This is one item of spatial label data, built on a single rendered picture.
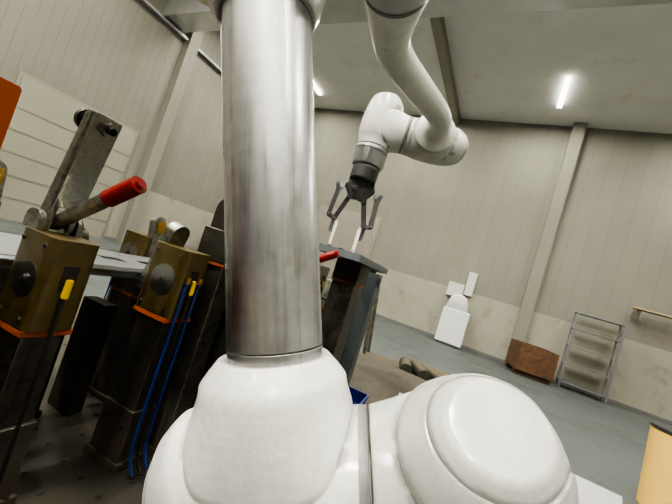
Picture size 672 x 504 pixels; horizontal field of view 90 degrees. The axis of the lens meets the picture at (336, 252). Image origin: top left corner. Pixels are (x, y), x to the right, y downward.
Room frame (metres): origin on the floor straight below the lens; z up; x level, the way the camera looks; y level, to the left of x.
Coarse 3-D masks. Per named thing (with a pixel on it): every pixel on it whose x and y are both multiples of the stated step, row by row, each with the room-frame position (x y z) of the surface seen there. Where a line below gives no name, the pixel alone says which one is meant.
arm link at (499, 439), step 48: (432, 384) 0.32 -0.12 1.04; (480, 384) 0.30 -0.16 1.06; (384, 432) 0.32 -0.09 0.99; (432, 432) 0.27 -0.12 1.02; (480, 432) 0.27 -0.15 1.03; (528, 432) 0.27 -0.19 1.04; (384, 480) 0.29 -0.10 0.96; (432, 480) 0.26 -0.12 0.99; (480, 480) 0.24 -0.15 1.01; (528, 480) 0.24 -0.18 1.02; (576, 480) 0.27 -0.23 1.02
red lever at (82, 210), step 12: (132, 180) 0.40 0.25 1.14; (108, 192) 0.41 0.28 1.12; (120, 192) 0.40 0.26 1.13; (132, 192) 0.40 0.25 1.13; (144, 192) 0.41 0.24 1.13; (84, 204) 0.42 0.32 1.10; (96, 204) 0.42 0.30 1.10; (108, 204) 0.41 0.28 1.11; (60, 216) 0.43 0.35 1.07; (72, 216) 0.43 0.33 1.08; (84, 216) 0.43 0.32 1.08; (60, 228) 0.45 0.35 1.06
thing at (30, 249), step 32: (32, 256) 0.41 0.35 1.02; (64, 256) 0.41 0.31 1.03; (32, 288) 0.40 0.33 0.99; (64, 288) 0.42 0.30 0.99; (0, 320) 0.42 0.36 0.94; (32, 320) 0.41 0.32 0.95; (64, 320) 0.44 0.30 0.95; (0, 352) 0.42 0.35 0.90; (32, 352) 0.43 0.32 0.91; (0, 384) 0.41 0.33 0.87; (32, 384) 0.42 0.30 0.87; (0, 416) 0.42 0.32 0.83; (32, 416) 0.45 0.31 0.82; (0, 448) 0.42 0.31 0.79; (0, 480) 0.42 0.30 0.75
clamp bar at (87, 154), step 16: (80, 112) 0.44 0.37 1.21; (96, 112) 0.42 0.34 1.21; (80, 128) 0.43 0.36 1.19; (96, 128) 0.43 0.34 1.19; (112, 128) 0.43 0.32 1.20; (80, 144) 0.42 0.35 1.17; (96, 144) 0.44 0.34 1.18; (112, 144) 0.45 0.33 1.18; (64, 160) 0.43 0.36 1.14; (80, 160) 0.43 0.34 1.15; (96, 160) 0.44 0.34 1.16; (64, 176) 0.42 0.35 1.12; (80, 176) 0.44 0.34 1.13; (96, 176) 0.45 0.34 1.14; (48, 192) 0.43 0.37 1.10; (64, 192) 0.43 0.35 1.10; (80, 192) 0.45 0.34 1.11; (48, 208) 0.43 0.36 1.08; (64, 208) 0.44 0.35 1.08; (48, 224) 0.43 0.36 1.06
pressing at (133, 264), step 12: (0, 240) 0.53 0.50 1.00; (12, 240) 0.56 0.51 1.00; (0, 252) 0.46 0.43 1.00; (12, 252) 0.48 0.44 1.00; (108, 252) 0.74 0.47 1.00; (0, 264) 0.44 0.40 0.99; (96, 264) 0.56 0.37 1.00; (108, 264) 0.61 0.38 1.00; (120, 264) 0.65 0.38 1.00; (132, 264) 0.69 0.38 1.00; (144, 264) 0.73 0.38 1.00; (120, 276) 0.60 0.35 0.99; (132, 276) 0.62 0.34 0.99
